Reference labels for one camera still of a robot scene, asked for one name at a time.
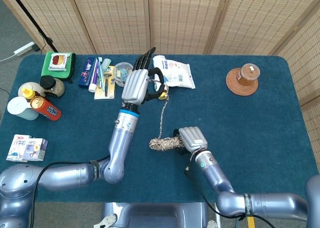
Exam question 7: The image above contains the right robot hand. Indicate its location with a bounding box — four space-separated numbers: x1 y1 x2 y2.
172 126 209 155

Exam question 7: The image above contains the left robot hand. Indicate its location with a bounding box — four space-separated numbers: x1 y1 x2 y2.
121 47 169 106

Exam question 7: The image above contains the braided speckled rope bundle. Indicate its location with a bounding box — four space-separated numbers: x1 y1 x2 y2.
149 78 183 152

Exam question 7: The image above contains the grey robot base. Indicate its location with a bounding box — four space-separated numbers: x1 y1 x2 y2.
93 202 218 228

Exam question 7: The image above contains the NFC juice carton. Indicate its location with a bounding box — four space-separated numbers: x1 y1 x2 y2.
21 138 49 162

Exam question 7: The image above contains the clear tub of binder clips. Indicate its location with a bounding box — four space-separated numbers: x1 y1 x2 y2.
112 61 134 88

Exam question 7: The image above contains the razor on yellow card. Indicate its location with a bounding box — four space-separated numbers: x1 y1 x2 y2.
93 65 116 100

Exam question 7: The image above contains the teal toothbrush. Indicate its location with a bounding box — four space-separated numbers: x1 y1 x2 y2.
97 56 112 91

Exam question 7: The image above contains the white purple toothpaste tube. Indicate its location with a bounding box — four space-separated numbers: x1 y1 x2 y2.
88 58 100 93

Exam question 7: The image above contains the white plastic food bag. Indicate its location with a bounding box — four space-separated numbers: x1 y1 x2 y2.
152 54 196 90

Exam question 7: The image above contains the dark blue toothpaste box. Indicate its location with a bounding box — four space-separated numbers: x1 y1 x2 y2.
78 57 97 88

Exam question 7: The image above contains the blue table cloth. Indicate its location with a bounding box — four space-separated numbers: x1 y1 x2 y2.
0 53 318 204

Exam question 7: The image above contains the round woven rattan coaster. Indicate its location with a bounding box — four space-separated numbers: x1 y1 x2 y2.
225 67 259 97

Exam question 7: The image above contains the glass spice jar black lid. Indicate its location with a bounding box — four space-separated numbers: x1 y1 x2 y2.
39 75 66 98

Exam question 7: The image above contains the red yellow snack packet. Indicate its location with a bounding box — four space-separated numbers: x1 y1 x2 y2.
47 52 72 72

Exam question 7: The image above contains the clear jar of rubber bands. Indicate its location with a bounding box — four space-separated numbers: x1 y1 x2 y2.
236 63 261 87

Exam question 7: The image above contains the orange drink can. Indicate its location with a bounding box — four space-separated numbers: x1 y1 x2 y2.
29 96 62 122

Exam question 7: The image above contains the green zip pouch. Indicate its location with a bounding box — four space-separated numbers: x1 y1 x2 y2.
40 51 77 81

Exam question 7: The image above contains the round white bottle yellow cap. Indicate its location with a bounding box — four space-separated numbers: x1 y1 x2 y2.
17 81 46 101

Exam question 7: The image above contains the white power strip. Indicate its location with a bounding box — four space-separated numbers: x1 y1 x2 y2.
13 41 40 56

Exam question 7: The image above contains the white plastic cup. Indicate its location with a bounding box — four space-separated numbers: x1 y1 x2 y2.
6 96 40 121

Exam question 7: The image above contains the black tripod stand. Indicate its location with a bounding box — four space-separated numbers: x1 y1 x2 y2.
6 0 60 53

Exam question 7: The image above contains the white milk carton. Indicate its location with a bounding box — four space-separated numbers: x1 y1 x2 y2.
5 134 33 162

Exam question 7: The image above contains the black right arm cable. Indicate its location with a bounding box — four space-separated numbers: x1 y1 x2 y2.
184 166 276 223

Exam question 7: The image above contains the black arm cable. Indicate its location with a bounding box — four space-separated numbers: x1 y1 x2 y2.
29 155 111 228
184 166 276 223

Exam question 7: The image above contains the white power cord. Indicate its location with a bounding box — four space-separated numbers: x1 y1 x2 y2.
0 53 17 63

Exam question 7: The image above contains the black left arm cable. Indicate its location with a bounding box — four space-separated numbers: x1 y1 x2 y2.
29 155 111 228

